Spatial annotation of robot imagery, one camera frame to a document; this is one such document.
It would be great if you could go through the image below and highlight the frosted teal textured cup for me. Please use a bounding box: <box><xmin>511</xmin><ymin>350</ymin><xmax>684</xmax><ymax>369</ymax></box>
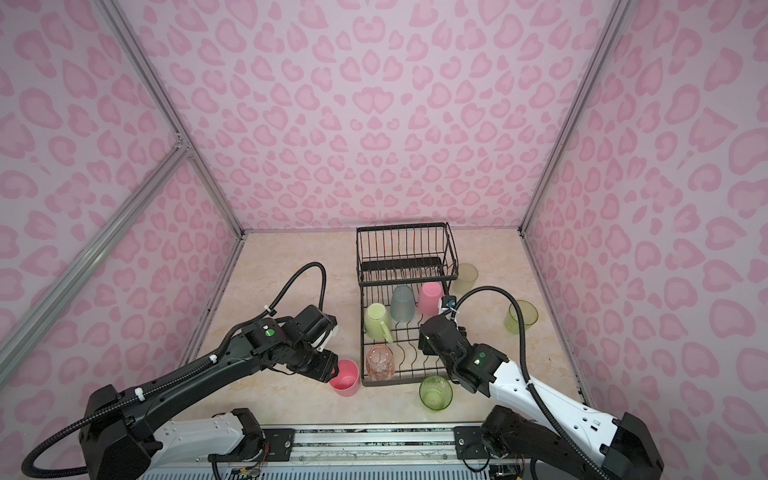
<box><xmin>390</xmin><ymin>285</ymin><xmax>416</xmax><ymax>324</ymax></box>

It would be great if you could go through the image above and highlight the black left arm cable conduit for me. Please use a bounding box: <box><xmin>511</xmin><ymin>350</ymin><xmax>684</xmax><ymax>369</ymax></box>
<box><xmin>215</xmin><ymin>261</ymin><xmax>328</xmax><ymax>355</ymax></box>

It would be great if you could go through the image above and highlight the magenta pink plastic cup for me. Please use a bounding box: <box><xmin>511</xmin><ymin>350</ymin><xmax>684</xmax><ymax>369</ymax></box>
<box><xmin>329</xmin><ymin>359</ymin><xmax>360</xmax><ymax>397</ymax></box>

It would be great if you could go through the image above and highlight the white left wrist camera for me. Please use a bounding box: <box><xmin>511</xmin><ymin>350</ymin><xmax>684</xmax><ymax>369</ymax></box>
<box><xmin>322</xmin><ymin>315</ymin><xmax>338</xmax><ymax>346</ymax></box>

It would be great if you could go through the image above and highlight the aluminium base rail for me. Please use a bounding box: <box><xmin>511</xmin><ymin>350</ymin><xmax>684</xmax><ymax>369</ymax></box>
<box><xmin>113</xmin><ymin>422</ymin><xmax>637</xmax><ymax>480</ymax></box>

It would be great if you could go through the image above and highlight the aluminium corner frame post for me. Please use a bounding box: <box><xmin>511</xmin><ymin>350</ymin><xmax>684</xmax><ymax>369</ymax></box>
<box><xmin>92</xmin><ymin>0</ymin><xmax>245</xmax><ymax>239</ymax></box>
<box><xmin>518</xmin><ymin>0</ymin><xmax>637</xmax><ymax>238</ymax></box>

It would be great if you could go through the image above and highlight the frosted pale green textured cup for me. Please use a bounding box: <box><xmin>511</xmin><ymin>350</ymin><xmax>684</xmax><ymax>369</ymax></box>
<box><xmin>452</xmin><ymin>263</ymin><xmax>479</xmax><ymax>298</ymax></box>

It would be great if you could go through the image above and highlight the aluminium corner frame post left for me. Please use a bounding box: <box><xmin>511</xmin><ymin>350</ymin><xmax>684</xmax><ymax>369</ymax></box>
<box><xmin>92</xmin><ymin>0</ymin><xmax>245</xmax><ymax>239</ymax></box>

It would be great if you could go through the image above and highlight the black wire dish rack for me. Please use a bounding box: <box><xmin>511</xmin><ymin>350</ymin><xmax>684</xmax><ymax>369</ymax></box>
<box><xmin>356</xmin><ymin>222</ymin><xmax>459</xmax><ymax>387</ymax></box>

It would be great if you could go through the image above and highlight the aluminium corner frame post right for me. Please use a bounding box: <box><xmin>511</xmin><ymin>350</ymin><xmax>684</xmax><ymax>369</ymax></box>
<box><xmin>518</xmin><ymin>0</ymin><xmax>637</xmax><ymax>238</ymax></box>

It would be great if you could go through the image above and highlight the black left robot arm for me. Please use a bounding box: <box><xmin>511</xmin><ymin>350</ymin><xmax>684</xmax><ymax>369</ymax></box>
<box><xmin>79</xmin><ymin>305</ymin><xmax>338</xmax><ymax>479</ymax></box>

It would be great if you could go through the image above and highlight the clear green plastic cup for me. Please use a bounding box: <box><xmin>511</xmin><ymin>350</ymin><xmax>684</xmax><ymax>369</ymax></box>
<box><xmin>504</xmin><ymin>300</ymin><xmax>539</xmax><ymax>335</ymax></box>

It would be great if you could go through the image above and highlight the bright green clear cup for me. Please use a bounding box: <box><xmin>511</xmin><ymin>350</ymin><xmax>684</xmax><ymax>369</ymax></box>
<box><xmin>419</xmin><ymin>375</ymin><xmax>453</xmax><ymax>411</ymax></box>

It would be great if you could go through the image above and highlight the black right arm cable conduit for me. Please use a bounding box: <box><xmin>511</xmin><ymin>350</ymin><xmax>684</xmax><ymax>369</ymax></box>
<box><xmin>452</xmin><ymin>285</ymin><xmax>601</xmax><ymax>480</ymax></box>

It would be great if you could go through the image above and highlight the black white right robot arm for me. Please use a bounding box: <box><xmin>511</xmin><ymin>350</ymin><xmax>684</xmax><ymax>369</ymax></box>
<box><xmin>419</xmin><ymin>315</ymin><xmax>664</xmax><ymax>479</ymax></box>

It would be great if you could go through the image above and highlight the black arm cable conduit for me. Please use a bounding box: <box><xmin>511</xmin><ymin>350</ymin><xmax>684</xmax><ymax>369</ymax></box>
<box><xmin>215</xmin><ymin>261</ymin><xmax>328</xmax><ymax>355</ymax></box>
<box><xmin>452</xmin><ymin>285</ymin><xmax>601</xmax><ymax>480</ymax></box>

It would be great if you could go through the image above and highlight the aluminium diagonal frame bar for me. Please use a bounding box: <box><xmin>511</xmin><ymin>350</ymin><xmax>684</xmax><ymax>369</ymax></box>
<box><xmin>1</xmin><ymin>140</ymin><xmax>189</xmax><ymax>385</ymax></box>

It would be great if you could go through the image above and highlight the light green ceramic mug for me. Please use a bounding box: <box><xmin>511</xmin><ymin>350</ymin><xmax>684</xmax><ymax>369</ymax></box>
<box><xmin>364</xmin><ymin>303</ymin><xmax>393</xmax><ymax>343</ymax></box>

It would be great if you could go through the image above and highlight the clear pink plastic cup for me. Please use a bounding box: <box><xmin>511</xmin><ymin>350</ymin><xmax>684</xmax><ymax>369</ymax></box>
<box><xmin>366</xmin><ymin>345</ymin><xmax>395</xmax><ymax>381</ymax></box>

